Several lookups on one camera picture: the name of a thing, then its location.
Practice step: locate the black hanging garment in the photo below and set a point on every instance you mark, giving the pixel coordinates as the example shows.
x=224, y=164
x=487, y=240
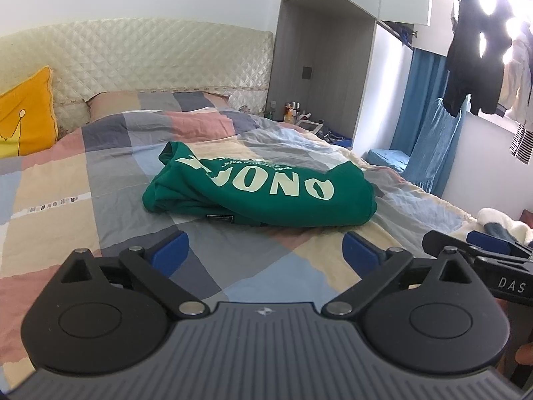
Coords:
x=470, y=71

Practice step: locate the striped hanging garment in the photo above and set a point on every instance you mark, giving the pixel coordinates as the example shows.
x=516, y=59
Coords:
x=522, y=143

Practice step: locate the blue box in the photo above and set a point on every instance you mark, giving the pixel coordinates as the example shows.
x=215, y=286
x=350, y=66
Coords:
x=342, y=141

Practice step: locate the white hanging garment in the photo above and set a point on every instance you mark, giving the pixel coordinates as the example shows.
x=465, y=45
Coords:
x=518, y=83

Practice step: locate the patchwork pillow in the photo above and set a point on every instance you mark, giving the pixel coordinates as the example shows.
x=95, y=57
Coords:
x=145, y=100

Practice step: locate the blue cloth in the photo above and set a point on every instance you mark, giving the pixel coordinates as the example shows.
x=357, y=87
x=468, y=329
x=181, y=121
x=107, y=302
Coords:
x=387, y=158

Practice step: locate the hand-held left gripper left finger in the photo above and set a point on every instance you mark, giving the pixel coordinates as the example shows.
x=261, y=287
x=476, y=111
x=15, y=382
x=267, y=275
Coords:
x=168, y=252

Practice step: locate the blue curtain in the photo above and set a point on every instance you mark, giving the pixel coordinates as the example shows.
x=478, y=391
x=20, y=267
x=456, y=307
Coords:
x=429, y=141

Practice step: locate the green sweatshirt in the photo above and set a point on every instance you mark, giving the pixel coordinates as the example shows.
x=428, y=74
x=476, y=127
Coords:
x=258, y=200

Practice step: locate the white fluffy cloth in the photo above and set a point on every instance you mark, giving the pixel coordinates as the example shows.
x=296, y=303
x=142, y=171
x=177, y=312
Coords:
x=491, y=216

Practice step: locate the dark wall switch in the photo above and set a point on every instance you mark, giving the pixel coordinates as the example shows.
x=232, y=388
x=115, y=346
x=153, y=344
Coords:
x=307, y=73

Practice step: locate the patchwork duvet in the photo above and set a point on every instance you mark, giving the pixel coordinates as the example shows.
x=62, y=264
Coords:
x=62, y=183

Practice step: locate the yellow crown pillow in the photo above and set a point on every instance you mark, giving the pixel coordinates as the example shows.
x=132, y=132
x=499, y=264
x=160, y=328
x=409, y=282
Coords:
x=25, y=125

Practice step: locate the white framed tablet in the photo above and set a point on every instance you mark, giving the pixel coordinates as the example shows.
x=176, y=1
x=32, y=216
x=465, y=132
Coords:
x=311, y=126

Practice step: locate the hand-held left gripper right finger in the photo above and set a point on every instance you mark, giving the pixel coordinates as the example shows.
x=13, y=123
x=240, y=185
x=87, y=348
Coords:
x=360, y=252

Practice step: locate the grey wall cabinet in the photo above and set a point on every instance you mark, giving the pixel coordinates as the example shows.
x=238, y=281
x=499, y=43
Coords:
x=324, y=50

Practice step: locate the cluster of small bottles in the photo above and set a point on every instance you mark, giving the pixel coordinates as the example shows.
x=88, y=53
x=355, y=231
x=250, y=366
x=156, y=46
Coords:
x=289, y=111

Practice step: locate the cream quilted headboard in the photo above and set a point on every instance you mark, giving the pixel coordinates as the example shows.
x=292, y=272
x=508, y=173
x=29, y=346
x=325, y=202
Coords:
x=145, y=58

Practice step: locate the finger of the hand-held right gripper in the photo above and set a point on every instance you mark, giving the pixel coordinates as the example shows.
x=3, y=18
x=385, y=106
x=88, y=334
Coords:
x=491, y=241
x=437, y=239

